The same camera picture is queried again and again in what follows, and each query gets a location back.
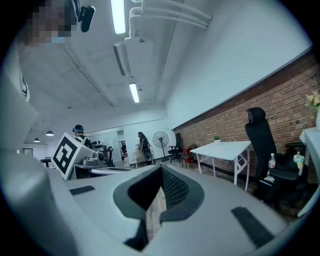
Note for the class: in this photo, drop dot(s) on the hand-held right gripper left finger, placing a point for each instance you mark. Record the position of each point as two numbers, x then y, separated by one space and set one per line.
100 212

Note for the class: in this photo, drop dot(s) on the long ceiling light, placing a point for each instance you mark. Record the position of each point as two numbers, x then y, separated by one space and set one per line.
134 93
118 15

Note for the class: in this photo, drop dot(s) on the clear water bottle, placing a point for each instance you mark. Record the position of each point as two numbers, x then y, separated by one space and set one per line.
271 163

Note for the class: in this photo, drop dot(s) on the black pendant lamp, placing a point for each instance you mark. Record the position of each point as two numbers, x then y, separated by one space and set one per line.
36 140
49 133

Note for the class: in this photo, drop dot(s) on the yellow-green drink cup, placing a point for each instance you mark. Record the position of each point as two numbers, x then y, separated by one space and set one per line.
298 162

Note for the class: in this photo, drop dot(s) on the blue face mask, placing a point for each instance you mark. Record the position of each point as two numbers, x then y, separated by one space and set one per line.
58 40

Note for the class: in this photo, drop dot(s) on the white side table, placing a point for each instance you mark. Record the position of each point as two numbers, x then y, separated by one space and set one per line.
312 150

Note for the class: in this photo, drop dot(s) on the black head camera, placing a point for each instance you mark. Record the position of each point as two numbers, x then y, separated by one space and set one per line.
87 17

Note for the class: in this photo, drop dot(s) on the person in white coat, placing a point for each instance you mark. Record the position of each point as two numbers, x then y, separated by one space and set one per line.
15 120

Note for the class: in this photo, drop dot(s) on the white ceiling pipe bundle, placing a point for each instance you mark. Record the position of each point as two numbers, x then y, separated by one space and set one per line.
170 15

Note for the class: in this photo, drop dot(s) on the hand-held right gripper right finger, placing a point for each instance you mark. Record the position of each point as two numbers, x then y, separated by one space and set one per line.
212 225

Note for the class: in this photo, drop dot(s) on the person's head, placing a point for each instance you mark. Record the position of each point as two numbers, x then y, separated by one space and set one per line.
47 20

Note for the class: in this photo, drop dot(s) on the tall black office chair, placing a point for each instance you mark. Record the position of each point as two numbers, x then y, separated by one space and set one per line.
262 140

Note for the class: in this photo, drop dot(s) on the white ceiling air conditioner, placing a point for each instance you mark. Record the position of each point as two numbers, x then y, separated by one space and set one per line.
137 55

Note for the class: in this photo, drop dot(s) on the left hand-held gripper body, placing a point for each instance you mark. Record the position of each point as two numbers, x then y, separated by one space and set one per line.
62 155

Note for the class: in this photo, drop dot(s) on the white folding table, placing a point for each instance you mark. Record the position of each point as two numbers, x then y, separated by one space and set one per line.
225 152

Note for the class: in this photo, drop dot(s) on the green plant in white pot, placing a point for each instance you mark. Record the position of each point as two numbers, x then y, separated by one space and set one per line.
217 139

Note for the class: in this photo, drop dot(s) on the black standing fan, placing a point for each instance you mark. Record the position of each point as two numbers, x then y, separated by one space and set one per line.
160 140

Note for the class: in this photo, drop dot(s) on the pale flowers in vase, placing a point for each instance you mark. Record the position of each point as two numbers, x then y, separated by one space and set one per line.
313 100

